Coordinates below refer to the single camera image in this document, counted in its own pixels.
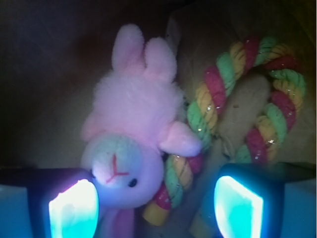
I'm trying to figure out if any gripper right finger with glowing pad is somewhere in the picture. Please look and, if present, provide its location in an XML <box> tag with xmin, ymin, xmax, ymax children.
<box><xmin>214</xmin><ymin>162</ymin><xmax>317</xmax><ymax>238</ymax></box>

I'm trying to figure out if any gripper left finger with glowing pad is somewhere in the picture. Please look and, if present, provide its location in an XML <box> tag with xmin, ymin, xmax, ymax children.
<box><xmin>0</xmin><ymin>168</ymin><xmax>99</xmax><ymax>238</ymax></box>

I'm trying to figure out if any pink plush bunny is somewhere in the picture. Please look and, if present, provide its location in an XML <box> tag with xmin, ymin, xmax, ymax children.
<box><xmin>81</xmin><ymin>24</ymin><xmax>202</xmax><ymax>238</ymax></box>

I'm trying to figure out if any multicolour twisted rope toy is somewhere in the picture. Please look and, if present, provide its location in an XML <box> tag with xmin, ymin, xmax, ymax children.
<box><xmin>142</xmin><ymin>35</ymin><xmax>307</xmax><ymax>238</ymax></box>

